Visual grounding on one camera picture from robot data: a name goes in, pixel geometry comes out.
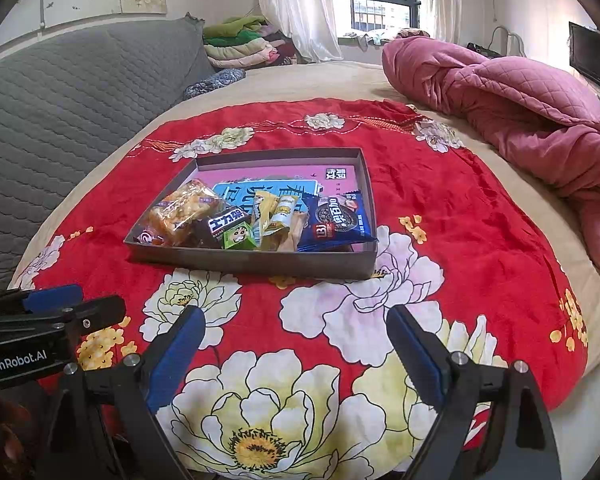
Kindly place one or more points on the yellow rice cracker bag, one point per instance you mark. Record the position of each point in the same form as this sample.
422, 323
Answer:
174, 216

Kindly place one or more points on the grey quilted headboard cover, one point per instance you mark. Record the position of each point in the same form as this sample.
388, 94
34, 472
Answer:
70, 101

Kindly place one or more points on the blue patterned pillow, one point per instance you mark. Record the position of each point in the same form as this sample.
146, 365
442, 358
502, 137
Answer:
219, 80

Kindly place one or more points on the blue Oreo cookie pack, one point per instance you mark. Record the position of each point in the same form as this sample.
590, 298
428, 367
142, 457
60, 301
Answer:
334, 221

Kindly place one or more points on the green small snack pack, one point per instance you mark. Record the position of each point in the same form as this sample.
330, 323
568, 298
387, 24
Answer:
239, 237

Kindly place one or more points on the orange clear snack pack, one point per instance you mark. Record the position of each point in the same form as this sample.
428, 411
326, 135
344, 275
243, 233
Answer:
291, 239

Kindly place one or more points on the dark Snickers bar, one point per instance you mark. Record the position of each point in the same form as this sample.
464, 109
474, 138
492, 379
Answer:
208, 232

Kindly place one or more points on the black television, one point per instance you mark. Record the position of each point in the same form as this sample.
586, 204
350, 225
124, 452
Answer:
584, 51

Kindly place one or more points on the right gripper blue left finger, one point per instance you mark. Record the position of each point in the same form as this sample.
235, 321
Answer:
167, 358

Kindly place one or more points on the red panda candy pack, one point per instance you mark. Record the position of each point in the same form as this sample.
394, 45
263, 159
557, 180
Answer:
150, 237

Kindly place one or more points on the grey box lid tray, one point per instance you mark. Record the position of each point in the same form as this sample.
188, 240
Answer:
350, 262

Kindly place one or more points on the white curtain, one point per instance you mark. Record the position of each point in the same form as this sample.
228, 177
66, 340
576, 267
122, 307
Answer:
310, 24

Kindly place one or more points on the beige bed sheet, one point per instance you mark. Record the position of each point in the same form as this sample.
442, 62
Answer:
351, 81

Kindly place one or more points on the stack of folded blankets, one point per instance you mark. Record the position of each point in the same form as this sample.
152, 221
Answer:
247, 42

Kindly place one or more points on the yellow Alpenliebe candy pack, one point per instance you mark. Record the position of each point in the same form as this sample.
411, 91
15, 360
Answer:
264, 203

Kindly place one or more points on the white yellow wafer bar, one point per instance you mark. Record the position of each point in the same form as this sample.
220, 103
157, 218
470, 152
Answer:
281, 216

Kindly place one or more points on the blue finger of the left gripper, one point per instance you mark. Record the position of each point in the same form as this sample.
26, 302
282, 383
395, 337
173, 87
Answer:
53, 299
96, 314

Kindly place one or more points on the red floral blanket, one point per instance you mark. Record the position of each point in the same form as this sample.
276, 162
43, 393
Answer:
296, 378

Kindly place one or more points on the pink book in tray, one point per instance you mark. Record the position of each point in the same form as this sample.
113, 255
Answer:
238, 185

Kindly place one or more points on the pink quilted duvet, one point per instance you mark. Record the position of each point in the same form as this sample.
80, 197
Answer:
540, 119

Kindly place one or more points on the clothes on window sill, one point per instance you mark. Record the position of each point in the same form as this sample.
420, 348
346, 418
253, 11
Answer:
377, 37

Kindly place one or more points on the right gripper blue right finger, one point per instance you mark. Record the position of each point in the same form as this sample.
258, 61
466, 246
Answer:
422, 354

